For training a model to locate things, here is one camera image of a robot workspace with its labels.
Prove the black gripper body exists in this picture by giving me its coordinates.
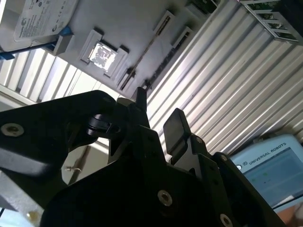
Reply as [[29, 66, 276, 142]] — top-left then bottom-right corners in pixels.
[[40, 162, 228, 227]]

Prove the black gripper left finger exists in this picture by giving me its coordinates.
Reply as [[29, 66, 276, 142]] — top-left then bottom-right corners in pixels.
[[0, 86, 167, 184]]

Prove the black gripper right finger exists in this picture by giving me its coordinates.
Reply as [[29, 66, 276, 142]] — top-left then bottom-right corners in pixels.
[[162, 107, 287, 227]]

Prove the person's bare hand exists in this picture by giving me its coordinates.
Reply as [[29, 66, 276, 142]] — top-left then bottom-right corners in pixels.
[[276, 202, 303, 227]]

